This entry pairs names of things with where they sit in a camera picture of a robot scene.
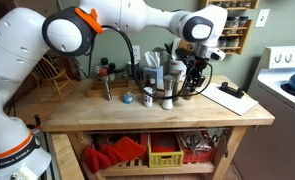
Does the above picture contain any blue tissue box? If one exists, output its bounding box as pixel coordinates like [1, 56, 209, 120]
[142, 51, 164, 90]

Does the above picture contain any white stove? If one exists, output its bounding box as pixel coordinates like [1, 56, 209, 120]
[231, 44, 295, 180]

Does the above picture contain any white cutting board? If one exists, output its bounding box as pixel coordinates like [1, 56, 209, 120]
[200, 82, 260, 116]

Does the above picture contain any dark sauce bottle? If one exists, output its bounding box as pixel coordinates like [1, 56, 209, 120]
[148, 77, 157, 90]

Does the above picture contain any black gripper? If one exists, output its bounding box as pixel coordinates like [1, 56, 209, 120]
[184, 59, 208, 95]

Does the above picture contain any wooden wall shelf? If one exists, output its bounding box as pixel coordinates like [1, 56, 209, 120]
[202, 0, 261, 10]

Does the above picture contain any wooden wall spice rack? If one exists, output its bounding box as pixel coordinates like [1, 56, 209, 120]
[216, 15, 255, 56]

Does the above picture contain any black object on board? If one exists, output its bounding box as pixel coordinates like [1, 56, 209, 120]
[218, 81, 246, 100]

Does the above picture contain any small white shaker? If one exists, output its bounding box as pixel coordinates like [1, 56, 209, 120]
[142, 86, 154, 109]

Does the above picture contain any small blue jar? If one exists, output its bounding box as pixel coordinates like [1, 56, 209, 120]
[123, 90, 134, 105]

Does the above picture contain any wooden compartment tray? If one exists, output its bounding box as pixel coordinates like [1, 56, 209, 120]
[86, 78, 130, 99]

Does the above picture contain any white light switch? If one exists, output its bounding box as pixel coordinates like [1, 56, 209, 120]
[254, 8, 271, 29]

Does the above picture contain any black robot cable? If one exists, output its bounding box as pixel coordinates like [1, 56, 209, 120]
[101, 24, 214, 101]

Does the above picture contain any wooden chair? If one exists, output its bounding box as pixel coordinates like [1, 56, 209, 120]
[30, 55, 77, 102]

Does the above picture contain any white wall outlet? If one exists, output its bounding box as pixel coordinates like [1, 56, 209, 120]
[132, 45, 141, 62]

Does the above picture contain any silver pepper grinder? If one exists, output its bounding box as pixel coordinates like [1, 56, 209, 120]
[169, 69, 182, 102]

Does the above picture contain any black lid spice jar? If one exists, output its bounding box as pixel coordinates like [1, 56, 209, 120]
[100, 57, 109, 69]

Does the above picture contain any clear glass jar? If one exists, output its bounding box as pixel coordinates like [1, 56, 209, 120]
[93, 64, 101, 80]

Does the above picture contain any white lid round container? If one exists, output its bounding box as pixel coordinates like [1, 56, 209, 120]
[126, 60, 140, 80]

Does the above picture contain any red pot holder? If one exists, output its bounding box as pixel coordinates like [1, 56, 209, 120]
[112, 135, 148, 161]

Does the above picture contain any small glass spice bottle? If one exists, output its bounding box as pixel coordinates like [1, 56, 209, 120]
[182, 88, 195, 101]

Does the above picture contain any wooden butcher block cart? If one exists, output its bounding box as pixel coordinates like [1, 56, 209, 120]
[40, 74, 276, 180]

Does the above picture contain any metal kitchen tool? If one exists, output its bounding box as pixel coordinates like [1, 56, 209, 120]
[101, 75, 113, 102]

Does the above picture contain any red oven mitt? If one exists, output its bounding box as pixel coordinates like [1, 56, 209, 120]
[81, 143, 130, 175]

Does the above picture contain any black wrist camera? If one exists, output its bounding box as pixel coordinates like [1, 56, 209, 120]
[175, 47, 197, 68]

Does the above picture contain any red plastic basket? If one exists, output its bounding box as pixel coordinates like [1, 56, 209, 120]
[181, 130, 219, 164]

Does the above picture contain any red lid spice jar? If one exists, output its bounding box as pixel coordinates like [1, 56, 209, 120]
[98, 67, 109, 79]

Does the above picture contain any yellow plastic basket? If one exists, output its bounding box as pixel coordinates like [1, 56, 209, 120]
[147, 132, 185, 169]

